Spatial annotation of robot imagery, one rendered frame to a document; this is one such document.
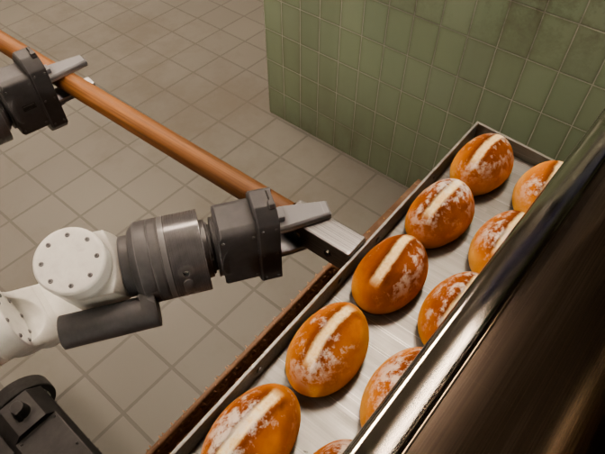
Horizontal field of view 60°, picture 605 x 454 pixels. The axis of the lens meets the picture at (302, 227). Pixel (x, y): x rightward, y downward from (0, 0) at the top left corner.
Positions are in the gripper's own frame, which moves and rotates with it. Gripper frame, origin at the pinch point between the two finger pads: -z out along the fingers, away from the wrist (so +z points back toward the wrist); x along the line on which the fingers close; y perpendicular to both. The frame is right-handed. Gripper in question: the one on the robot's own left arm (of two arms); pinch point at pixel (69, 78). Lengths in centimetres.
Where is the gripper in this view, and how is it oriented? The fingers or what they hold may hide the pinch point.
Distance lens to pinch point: 87.0
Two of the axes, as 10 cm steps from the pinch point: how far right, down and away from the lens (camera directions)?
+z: -7.4, 5.1, -4.3
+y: 6.7, 5.6, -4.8
